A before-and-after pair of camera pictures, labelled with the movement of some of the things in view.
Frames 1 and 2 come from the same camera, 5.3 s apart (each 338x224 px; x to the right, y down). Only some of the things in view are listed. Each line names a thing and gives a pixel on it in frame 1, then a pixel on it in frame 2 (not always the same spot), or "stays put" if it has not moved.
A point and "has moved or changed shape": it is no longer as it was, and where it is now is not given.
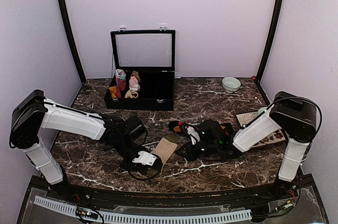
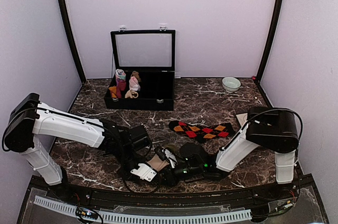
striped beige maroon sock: [165, 149] has moved or changed shape
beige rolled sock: [131, 94] stays put
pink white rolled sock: [133, 84] stays put
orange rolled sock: [113, 91] stays put
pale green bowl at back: [231, 84] stays put
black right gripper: [190, 155] -> [172, 179]
